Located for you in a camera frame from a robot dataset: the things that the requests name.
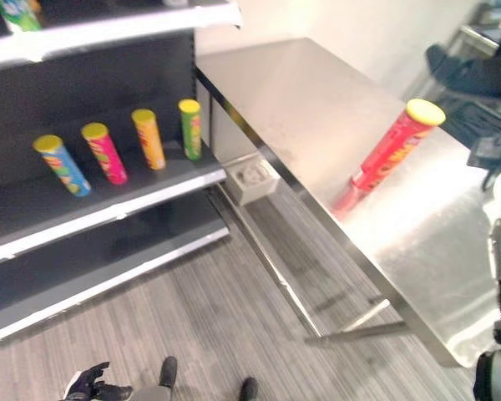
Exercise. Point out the pink chip can yellow lid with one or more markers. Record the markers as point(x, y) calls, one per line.
point(105, 155)

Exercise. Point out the stainless steel table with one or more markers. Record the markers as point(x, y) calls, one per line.
point(317, 125)

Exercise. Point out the blue chip can yellow lid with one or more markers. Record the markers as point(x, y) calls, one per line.
point(62, 167)

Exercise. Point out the steel background table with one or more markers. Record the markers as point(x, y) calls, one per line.
point(480, 33)

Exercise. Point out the black office chair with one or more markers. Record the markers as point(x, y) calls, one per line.
point(476, 79)

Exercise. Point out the dark robot foot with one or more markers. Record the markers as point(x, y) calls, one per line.
point(248, 388)
point(168, 371)

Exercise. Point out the black shelf unit white edges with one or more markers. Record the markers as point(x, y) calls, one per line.
point(87, 87)

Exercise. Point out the grey floor socket box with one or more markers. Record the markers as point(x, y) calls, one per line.
point(252, 177)

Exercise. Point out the orange chip can yellow lid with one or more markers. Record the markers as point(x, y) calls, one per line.
point(149, 140)

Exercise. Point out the green chip can yellow lid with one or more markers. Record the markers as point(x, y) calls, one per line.
point(190, 130)

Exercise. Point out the dark right robot foot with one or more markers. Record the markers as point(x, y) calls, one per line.
point(248, 388)

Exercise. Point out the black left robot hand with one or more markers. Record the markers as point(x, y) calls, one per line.
point(96, 386)

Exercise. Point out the red chip can yellow lid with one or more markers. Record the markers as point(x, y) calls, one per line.
point(394, 152)

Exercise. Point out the dark left robot foot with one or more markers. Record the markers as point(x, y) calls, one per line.
point(168, 371)

